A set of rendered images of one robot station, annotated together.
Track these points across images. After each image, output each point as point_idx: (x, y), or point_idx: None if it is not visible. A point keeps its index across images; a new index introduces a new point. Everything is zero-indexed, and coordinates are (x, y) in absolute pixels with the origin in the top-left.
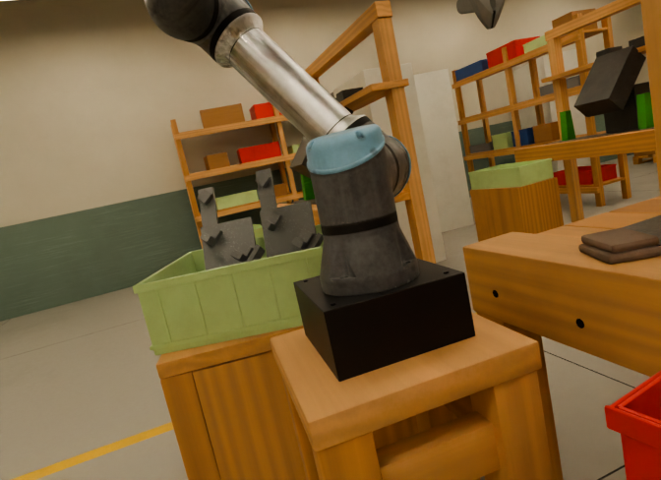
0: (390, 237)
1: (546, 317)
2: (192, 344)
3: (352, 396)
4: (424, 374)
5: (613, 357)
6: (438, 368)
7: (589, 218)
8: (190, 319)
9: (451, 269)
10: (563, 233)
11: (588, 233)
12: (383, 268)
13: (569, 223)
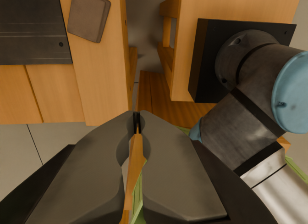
0: (255, 42)
1: (127, 47)
2: None
3: (276, 2)
4: None
5: (125, 2)
6: None
7: (20, 120)
8: None
9: (206, 34)
10: (58, 106)
11: (49, 90)
12: (261, 32)
13: (38, 122)
